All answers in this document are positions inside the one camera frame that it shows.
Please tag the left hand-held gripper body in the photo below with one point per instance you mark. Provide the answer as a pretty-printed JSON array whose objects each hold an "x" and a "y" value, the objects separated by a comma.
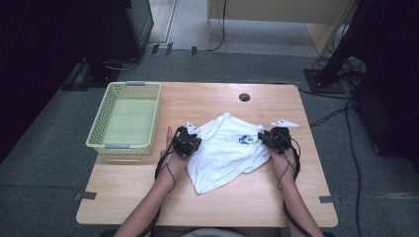
[{"x": 184, "y": 143}]

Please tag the dark floor tape strip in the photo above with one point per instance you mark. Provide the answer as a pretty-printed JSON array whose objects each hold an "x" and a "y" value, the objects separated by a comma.
[
  {"x": 194, "y": 50},
  {"x": 154, "y": 49}
]

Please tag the person's left hand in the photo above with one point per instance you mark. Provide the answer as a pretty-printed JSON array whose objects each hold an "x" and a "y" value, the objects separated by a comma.
[{"x": 176, "y": 164}]

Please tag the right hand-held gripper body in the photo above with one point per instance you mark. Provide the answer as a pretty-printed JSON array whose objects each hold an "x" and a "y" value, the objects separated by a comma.
[{"x": 280, "y": 138}]

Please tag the person's right hand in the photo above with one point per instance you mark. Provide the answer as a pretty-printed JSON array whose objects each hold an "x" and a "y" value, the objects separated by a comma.
[{"x": 283, "y": 164}]

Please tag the grey tape strip on table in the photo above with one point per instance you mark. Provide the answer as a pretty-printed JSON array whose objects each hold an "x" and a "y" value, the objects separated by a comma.
[
  {"x": 329, "y": 199},
  {"x": 86, "y": 195}
]

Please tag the black equipment case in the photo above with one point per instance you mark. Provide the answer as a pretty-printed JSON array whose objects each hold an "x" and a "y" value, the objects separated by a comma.
[{"x": 375, "y": 115}]

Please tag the light wooden desk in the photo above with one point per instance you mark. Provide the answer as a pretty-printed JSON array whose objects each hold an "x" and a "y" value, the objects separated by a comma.
[{"x": 280, "y": 8}]

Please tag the grey curved chair edge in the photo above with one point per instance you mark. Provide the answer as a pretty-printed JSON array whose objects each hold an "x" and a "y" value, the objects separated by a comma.
[{"x": 210, "y": 232}]

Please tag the black cabinet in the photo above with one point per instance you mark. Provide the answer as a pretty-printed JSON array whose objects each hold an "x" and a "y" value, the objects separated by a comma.
[{"x": 108, "y": 29}]

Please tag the green plastic basket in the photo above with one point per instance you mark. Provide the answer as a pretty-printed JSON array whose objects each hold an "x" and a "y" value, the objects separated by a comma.
[{"x": 99, "y": 131}]

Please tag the white t-shirt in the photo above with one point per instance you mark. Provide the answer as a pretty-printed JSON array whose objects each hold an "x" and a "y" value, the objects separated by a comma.
[{"x": 224, "y": 158}]

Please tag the black metal stand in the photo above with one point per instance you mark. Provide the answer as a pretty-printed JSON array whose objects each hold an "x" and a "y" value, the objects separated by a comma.
[{"x": 324, "y": 82}]

